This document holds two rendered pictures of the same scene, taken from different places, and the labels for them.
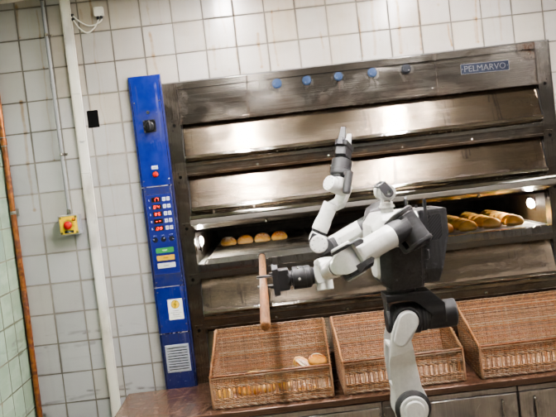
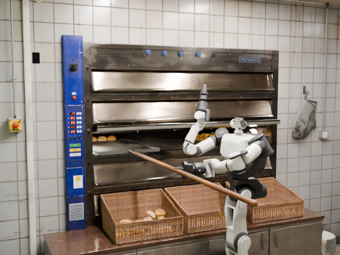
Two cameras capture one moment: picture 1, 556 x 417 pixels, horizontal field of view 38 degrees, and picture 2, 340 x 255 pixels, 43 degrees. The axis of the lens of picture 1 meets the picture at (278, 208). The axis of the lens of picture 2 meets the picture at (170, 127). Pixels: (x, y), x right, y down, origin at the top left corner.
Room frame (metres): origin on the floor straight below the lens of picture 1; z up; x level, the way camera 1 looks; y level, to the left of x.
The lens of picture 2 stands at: (0.58, 1.26, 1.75)
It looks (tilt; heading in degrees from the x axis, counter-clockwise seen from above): 5 degrees down; 336
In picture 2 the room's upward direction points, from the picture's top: straight up
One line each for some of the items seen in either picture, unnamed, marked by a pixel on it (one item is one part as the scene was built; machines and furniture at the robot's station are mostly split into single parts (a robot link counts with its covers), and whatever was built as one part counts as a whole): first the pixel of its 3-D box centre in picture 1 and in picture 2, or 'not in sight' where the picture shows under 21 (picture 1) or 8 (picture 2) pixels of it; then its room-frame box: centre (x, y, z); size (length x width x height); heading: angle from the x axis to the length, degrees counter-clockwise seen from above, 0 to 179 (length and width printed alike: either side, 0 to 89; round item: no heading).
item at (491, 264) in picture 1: (378, 276); (189, 166); (4.07, -0.46, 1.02); 1.79 x 0.11 x 0.19; 90
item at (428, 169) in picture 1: (366, 174); (189, 110); (4.07, -0.46, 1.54); 1.79 x 0.11 x 0.19; 90
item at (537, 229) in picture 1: (374, 248); (188, 151); (4.09, -0.46, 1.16); 1.80 x 0.06 x 0.04; 90
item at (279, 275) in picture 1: (288, 278); (190, 169); (3.12, -0.01, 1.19); 0.12 x 0.10 x 0.13; 91
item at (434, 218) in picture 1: (405, 243); (244, 153); (3.21, -0.49, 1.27); 0.34 x 0.30 x 0.36; 6
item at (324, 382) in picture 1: (270, 361); (140, 214); (3.79, 0.11, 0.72); 0.56 x 0.49 x 0.28; 89
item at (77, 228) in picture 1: (69, 224); (15, 124); (4.02, 1.03, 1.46); 0.10 x 0.07 x 0.10; 90
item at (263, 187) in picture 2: (419, 309); (247, 187); (3.21, -0.52, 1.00); 0.28 x 0.13 x 0.18; 92
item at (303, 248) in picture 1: (261, 251); (123, 148); (4.24, 0.11, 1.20); 0.55 x 0.36 x 0.03; 91
